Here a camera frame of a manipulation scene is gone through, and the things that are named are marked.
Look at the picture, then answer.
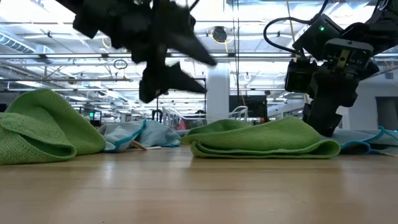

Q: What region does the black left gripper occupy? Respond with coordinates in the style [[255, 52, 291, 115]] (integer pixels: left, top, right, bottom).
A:
[[73, 0, 218, 104]]

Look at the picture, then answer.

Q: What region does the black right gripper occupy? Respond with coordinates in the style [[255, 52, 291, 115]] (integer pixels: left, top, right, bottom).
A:
[[284, 39, 381, 138]]

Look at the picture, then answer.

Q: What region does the blue microfiber towel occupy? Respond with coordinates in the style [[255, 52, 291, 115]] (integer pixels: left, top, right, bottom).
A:
[[98, 119, 182, 153], [322, 126, 398, 157]]

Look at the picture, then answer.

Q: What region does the green microfiber towel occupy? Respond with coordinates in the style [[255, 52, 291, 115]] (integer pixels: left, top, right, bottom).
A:
[[180, 116, 341, 159], [0, 88, 107, 166]]

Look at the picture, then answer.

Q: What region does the white building column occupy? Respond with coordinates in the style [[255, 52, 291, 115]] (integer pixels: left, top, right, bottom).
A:
[[206, 62, 231, 124]]

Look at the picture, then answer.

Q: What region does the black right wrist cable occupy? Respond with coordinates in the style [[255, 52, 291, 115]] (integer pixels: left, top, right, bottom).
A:
[[262, 16, 312, 56]]

